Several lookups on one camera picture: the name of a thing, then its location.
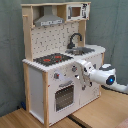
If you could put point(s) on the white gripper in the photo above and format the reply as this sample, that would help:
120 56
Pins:
84 70

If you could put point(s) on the white toy microwave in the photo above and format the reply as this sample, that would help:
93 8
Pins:
77 11

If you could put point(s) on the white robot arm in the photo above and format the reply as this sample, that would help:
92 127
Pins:
105 75

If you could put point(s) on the wooden toy kitchen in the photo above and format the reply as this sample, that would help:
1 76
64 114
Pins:
46 40

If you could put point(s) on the right red stove knob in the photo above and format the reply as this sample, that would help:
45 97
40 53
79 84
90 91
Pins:
74 68

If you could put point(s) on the red stove knob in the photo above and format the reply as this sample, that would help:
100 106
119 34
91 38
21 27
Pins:
56 75
74 68

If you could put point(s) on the grey toy sink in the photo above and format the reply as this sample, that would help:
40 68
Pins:
79 51

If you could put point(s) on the black toy faucet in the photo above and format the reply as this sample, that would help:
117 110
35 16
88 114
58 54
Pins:
73 40

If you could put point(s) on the white cabinet door with dispenser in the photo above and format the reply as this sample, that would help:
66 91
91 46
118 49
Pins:
91 90

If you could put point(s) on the left red stove knob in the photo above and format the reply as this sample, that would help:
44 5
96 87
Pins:
56 75

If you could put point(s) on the white oven door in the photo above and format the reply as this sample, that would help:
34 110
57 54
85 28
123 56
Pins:
63 100

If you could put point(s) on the black stovetop red burners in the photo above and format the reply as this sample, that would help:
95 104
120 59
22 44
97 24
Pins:
52 59

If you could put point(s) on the grey backdrop curtain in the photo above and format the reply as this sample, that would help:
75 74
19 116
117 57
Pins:
107 27

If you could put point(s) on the grey range hood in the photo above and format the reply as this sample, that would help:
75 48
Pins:
48 18

